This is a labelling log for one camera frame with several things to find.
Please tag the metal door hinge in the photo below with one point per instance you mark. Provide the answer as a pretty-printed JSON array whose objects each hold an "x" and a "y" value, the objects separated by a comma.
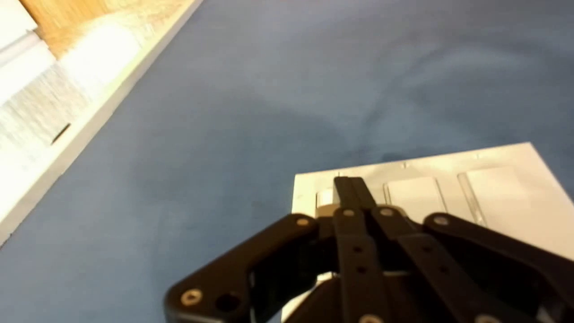
[{"x": 59, "y": 134}]

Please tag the white triple switch wall plate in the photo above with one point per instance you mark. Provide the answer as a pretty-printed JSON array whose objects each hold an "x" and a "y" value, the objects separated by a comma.
[{"x": 540, "y": 186}]

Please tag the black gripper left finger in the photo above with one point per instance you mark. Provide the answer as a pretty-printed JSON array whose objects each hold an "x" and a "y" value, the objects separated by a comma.
[{"x": 351, "y": 252}]

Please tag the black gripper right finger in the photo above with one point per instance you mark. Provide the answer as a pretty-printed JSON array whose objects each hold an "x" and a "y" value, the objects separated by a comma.
[{"x": 477, "y": 276}]

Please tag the white door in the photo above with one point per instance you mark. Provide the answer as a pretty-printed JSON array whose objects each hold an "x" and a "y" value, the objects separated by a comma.
[{"x": 14, "y": 21}]

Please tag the white rocker light switch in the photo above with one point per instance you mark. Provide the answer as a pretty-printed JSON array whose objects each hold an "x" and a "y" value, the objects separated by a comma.
[
  {"x": 325, "y": 197},
  {"x": 414, "y": 195},
  {"x": 495, "y": 191}
]

